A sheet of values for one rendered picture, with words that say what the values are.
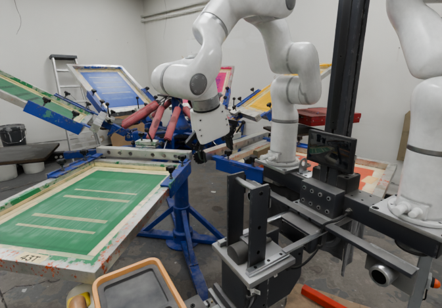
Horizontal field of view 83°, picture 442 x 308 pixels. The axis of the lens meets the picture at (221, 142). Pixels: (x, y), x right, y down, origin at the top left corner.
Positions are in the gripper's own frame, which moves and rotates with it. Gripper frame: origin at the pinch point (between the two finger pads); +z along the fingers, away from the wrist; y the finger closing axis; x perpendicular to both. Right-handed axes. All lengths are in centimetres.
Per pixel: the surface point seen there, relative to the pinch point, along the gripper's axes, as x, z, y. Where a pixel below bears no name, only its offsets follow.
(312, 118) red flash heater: -82, 69, -125
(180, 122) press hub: -115, 42, -21
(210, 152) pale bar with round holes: -52, 36, -16
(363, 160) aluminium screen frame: -10, 56, -90
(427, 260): 39, 63, -61
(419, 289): 42, 76, -57
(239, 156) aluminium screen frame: -51, 46, -33
